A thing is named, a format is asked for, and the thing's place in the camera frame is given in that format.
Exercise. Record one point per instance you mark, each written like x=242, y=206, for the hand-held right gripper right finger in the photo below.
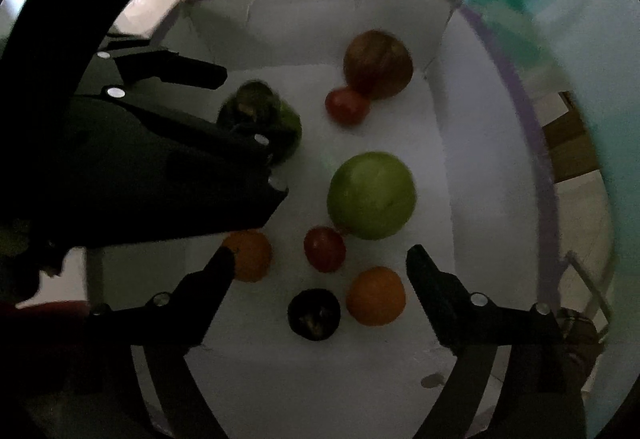
x=422, y=269

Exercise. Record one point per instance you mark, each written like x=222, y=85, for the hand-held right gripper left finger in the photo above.
x=220, y=269

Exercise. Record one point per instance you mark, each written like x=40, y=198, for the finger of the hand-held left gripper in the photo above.
x=200, y=179
x=170, y=66

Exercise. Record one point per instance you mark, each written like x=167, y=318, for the small orange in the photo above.
x=255, y=256

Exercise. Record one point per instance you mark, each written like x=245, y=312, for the green apple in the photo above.
x=372, y=195

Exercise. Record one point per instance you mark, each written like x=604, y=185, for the red tomato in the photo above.
x=325, y=249
x=347, y=105

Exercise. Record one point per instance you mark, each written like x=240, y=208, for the green tomato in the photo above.
x=280, y=119

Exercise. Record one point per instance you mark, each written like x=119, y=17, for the dark round fruit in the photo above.
x=314, y=314

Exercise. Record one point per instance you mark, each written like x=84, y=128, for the brown round fruit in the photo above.
x=378, y=64

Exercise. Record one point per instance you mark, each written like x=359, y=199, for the teal checkered tablecloth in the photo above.
x=575, y=19

